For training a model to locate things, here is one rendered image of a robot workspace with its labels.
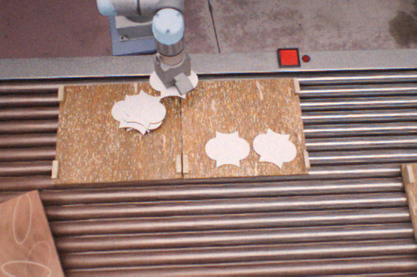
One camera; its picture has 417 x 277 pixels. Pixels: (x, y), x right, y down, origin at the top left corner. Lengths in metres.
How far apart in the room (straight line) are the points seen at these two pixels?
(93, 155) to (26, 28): 1.62
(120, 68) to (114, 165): 0.37
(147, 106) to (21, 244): 0.55
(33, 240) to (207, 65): 0.81
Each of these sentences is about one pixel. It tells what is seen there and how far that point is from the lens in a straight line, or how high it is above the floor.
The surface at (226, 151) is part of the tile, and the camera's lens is 1.48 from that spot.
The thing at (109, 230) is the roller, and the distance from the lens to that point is 1.47.
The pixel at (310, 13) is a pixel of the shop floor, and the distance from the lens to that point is 2.99.
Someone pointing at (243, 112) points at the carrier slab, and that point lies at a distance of 1.54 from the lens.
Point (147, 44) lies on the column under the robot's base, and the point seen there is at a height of 0.87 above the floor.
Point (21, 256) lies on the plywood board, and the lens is 1.40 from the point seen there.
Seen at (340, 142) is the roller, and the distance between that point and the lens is 1.59.
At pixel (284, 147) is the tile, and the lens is 1.51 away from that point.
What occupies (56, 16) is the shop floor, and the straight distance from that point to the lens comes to 3.01.
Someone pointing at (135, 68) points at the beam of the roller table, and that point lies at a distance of 1.65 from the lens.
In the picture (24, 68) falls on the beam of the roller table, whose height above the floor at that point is 0.91.
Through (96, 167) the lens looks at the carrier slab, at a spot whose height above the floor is 0.94.
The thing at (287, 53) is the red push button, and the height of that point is 0.93.
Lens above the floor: 2.34
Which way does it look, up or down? 67 degrees down
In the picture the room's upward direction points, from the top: 3 degrees clockwise
